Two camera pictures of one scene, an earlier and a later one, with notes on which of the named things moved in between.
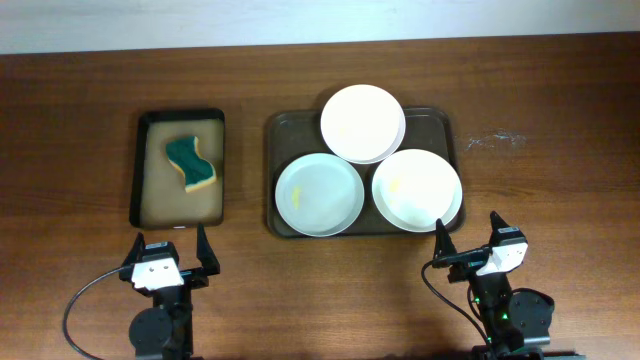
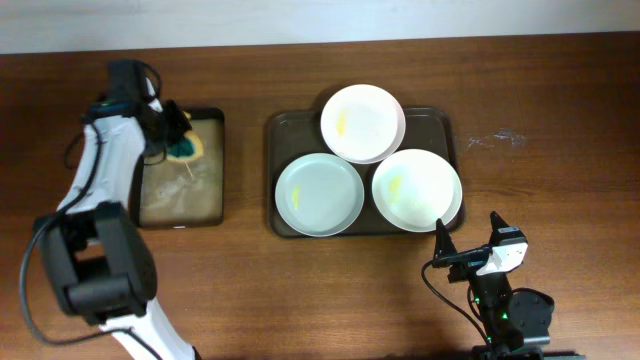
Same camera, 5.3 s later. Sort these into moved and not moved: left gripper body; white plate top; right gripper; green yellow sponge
Moved: green yellow sponge; left gripper body
Not moved: white plate top; right gripper
